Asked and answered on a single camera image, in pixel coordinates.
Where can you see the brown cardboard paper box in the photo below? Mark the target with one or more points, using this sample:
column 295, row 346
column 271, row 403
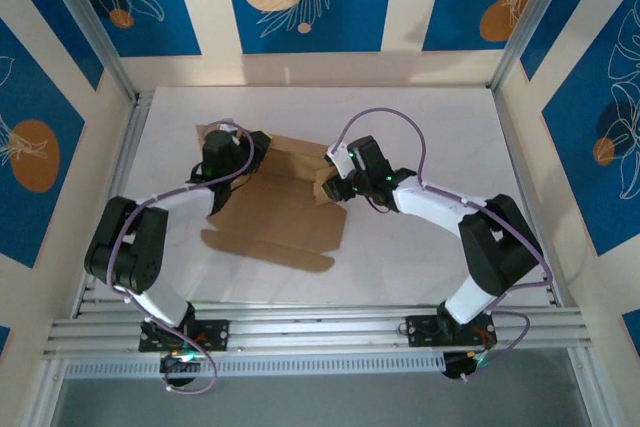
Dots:
column 280, row 217

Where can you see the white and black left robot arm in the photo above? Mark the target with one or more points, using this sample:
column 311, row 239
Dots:
column 130, row 247

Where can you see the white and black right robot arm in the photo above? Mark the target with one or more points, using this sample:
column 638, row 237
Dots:
column 500, row 247

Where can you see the black controller board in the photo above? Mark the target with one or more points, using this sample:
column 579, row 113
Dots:
column 455, row 367
column 180, row 372

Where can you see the aluminium side rail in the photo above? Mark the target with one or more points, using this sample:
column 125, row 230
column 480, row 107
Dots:
column 120, row 172
column 527, row 197

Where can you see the aluminium rail frame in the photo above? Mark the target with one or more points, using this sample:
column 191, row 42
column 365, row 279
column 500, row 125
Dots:
column 320, row 327

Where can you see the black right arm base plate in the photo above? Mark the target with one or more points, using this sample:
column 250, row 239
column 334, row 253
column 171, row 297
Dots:
column 420, row 329

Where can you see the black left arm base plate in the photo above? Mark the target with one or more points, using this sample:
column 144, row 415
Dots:
column 215, row 334

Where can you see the aluminium frame post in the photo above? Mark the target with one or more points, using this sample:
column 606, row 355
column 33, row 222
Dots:
column 531, row 22
column 91, row 22

